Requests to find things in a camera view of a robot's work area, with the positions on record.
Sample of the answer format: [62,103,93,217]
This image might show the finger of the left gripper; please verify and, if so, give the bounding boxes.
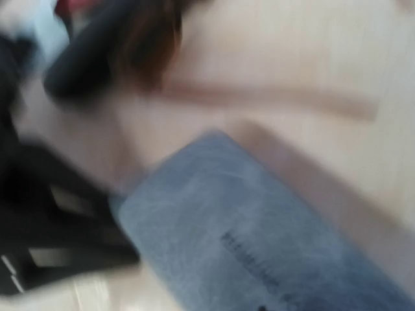
[1,226,139,292]
[1,142,128,246]

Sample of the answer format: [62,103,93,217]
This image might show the black hard glasses case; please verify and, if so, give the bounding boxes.
[43,1,137,100]

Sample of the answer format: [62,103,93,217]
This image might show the grey green glasses case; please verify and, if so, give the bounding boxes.
[110,132,414,310]

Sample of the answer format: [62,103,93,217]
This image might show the brown frame sunglasses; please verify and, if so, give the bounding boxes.
[113,1,377,119]

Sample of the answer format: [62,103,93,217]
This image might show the red floral round case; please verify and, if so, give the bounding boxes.
[54,0,97,17]

